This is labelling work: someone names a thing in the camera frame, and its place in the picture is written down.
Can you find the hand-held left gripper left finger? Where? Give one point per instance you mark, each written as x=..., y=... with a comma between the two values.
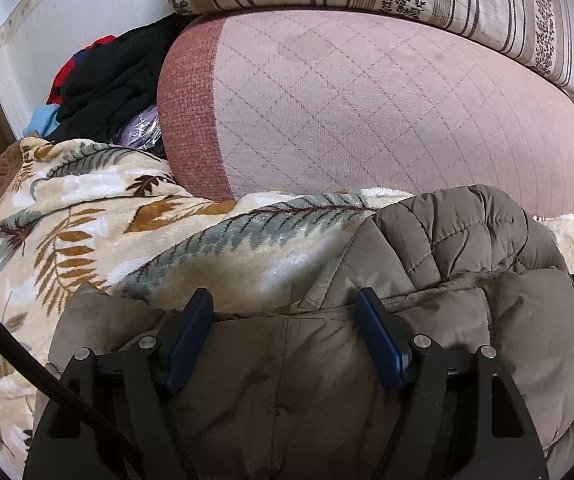
x=192, y=340

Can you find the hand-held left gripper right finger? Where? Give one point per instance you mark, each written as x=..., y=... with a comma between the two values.
x=382, y=340

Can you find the olive quilted hooded jacket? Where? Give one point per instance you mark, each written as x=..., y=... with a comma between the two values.
x=317, y=360

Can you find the leaf print blanket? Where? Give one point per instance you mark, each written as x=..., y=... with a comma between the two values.
x=92, y=220

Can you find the purple plastic bag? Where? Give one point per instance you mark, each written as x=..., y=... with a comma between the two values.
x=139, y=127

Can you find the pink bolster cushion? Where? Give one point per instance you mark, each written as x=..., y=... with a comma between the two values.
x=367, y=110

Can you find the black garment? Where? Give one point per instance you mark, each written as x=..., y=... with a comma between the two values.
x=112, y=90

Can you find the light blue garment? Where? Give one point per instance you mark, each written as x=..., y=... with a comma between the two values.
x=42, y=120

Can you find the red garment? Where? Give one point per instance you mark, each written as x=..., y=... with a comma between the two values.
x=64, y=77

